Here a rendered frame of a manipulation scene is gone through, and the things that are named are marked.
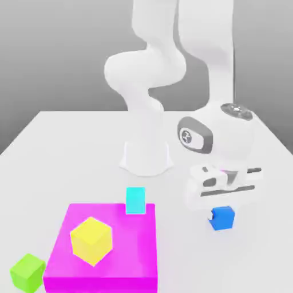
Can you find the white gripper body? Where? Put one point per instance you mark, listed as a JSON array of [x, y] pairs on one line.
[[196, 199]]

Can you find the small blue cube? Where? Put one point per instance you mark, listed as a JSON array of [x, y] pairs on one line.
[[223, 218]]

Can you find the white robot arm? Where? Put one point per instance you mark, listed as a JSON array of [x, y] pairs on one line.
[[142, 75]]

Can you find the small cyan cube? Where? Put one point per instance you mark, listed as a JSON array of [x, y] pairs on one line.
[[135, 201]]

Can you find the small yellow cube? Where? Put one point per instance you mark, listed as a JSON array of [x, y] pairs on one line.
[[91, 240]]

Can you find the small green cube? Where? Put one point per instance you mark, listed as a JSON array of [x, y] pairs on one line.
[[27, 273]]

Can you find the large magenta box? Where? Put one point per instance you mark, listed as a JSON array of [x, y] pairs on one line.
[[128, 256]]

